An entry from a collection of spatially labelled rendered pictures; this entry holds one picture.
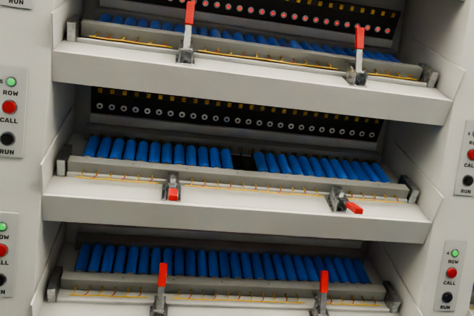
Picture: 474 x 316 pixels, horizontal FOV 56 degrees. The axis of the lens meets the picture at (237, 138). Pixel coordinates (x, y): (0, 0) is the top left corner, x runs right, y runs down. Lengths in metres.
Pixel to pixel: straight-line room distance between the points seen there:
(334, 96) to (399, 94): 0.10
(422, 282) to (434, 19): 0.45
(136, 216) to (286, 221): 0.23
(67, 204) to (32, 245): 0.07
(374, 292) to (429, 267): 0.11
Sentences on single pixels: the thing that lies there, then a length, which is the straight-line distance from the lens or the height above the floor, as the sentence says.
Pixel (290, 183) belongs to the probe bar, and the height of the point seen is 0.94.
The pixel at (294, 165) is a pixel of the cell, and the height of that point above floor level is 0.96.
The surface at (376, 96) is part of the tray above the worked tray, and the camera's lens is 0.72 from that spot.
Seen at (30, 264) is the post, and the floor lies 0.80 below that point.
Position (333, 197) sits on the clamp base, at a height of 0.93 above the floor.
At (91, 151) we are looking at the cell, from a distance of 0.74.
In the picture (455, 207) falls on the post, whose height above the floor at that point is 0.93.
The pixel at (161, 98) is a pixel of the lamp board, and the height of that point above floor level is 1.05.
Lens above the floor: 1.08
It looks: 6 degrees down
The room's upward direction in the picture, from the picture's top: 7 degrees clockwise
